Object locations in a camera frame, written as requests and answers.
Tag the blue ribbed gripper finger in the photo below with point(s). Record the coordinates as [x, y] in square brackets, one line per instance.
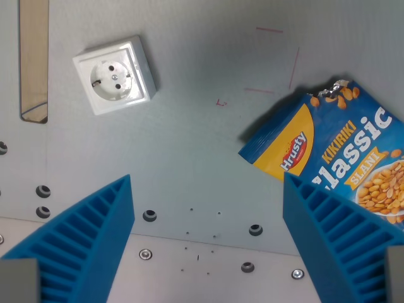
[83, 243]
[339, 240]

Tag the blue Hrusty peanut bag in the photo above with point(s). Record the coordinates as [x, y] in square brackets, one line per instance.
[341, 148]

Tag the wooden slat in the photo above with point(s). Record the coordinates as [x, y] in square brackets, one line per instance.
[34, 60]

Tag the white wall power socket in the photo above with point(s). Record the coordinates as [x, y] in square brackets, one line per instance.
[115, 75]

